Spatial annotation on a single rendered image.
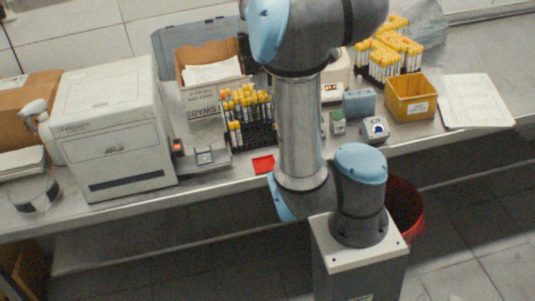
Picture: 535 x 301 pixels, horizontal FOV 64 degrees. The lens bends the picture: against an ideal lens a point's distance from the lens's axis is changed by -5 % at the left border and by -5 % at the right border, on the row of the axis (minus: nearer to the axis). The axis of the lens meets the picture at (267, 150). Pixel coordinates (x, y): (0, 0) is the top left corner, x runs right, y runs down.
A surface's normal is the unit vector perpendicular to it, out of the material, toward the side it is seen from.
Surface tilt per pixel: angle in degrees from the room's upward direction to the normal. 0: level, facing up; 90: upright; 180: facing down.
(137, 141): 90
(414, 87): 90
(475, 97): 0
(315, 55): 94
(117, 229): 0
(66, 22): 90
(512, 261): 0
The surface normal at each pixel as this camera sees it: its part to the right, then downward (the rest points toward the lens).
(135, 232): -0.10, -0.75
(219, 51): 0.19, 0.60
